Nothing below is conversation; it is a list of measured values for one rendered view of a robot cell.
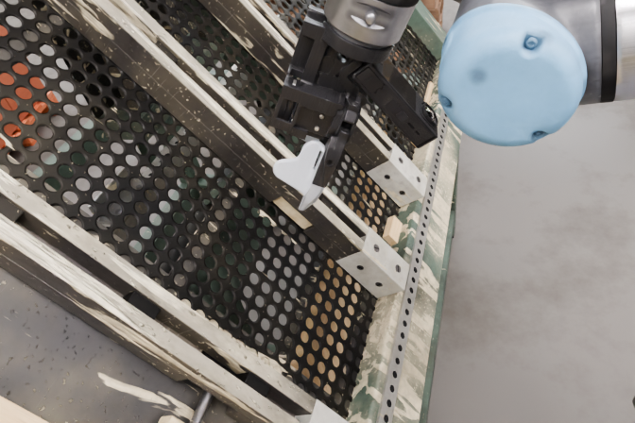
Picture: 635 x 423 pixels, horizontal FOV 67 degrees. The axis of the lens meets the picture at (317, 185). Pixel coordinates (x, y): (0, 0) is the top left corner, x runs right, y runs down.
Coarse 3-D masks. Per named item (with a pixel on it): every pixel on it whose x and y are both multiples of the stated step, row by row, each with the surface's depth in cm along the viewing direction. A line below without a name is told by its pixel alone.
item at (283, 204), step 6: (282, 198) 83; (276, 204) 85; (282, 204) 84; (288, 204) 84; (282, 210) 86; (288, 210) 85; (294, 210) 85; (294, 216) 86; (300, 216) 85; (300, 222) 86; (306, 222) 86
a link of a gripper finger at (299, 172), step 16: (304, 144) 50; (320, 144) 50; (288, 160) 51; (304, 160) 51; (320, 160) 50; (288, 176) 52; (304, 176) 52; (304, 192) 52; (320, 192) 52; (304, 208) 55
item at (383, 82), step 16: (368, 64) 45; (384, 64) 47; (368, 80) 45; (384, 80) 45; (400, 80) 48; (384, 96) 46; (400, 96) 46; (416, 96) 50; (400, 112) 47; (416, 112) 47; (432, 112) 49; (400, 128) 49; (416, 128) 48; (432, 128) 49; (416, 144) 50
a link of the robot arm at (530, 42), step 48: (480, 0) 27; (528, 0) 25; (576, 0) 24; (624, 0) 23; (480, 48) 24; (528, 48) 24; (576, 48) 24; (624, 48) 23; (480, 96) 26; (528, 96) 25; (576, 96) 24; (624, 96) 26
